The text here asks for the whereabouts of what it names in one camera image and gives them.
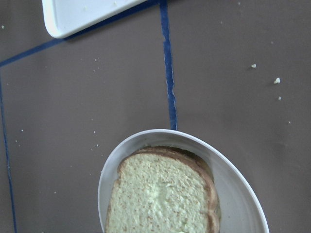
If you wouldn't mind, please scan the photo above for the bread slice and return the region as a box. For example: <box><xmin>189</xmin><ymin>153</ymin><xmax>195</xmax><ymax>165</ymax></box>
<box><xmin>105</xmin><ymin>153</ymin><xmax>220</xmax><ymax>233</ymax></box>
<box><xmin>131</xmin><ymin>146</ymin><xmax>222</xmax><ymax>233</ymax></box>

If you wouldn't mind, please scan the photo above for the cream bear tray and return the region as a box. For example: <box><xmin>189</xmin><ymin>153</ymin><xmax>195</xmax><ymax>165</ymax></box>
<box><xmin>42</xmin><ymin>0</ymin><xmax>146</xmax><ymax>39</ymax></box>

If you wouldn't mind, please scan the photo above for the white round plate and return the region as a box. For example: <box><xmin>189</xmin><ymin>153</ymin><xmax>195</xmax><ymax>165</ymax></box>
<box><xmin>98</xmin><ymin>129</ymin><xmax>269</xmax><ymax>233</ymax></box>

